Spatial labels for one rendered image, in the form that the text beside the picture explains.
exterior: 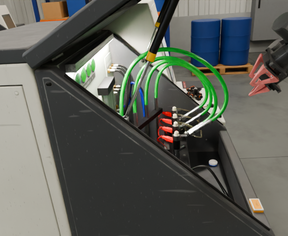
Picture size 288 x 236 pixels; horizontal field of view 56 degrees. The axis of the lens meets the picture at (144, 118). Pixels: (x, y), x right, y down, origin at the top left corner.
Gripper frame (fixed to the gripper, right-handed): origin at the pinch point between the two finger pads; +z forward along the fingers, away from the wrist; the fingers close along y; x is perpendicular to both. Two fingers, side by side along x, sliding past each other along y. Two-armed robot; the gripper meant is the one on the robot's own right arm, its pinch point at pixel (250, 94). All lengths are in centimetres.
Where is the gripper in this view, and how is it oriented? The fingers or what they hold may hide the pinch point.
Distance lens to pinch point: 114.3
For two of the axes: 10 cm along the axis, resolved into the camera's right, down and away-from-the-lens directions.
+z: -6.4, 5.8, 5.1
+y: -7.1, -7.0, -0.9
